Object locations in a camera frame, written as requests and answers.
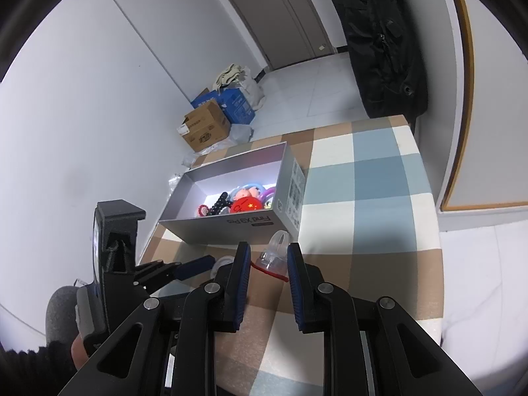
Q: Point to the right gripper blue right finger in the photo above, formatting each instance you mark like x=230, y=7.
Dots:
x=322, y=307

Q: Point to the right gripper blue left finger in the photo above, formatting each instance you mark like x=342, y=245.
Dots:
x=215, y=307

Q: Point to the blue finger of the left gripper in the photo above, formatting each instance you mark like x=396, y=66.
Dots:
x=194, y=267

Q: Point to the white round lid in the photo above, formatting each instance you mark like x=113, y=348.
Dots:
x=222, y=261

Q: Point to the clear pacifier bottle charm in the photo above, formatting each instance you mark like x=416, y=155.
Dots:
x=273, y=260

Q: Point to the red round ornament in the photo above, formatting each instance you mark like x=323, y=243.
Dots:
x=246, y=204

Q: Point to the pink pig toy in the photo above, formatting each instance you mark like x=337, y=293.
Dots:
x=250, y=192

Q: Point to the left hand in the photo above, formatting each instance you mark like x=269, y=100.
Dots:
x=78, y=353

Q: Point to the grey cardboard box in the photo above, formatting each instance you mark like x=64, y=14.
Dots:
x=198, y=211

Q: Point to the checkered table mat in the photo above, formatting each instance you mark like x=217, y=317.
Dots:
x=369, y=223

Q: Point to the white plastic packaging bag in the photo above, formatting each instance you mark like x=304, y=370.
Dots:
x=187, y=163

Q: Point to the brown cardboard box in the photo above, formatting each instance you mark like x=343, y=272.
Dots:
x=204, y=126

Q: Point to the blue cardboard box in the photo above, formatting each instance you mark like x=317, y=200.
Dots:
x=233, y=103

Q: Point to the beige cloth bag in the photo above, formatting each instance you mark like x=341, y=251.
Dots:
x=236, y=76

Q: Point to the black large bag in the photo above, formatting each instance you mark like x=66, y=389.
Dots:
x=386, y=57

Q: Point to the grey door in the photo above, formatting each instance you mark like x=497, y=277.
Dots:
x=287, y=32

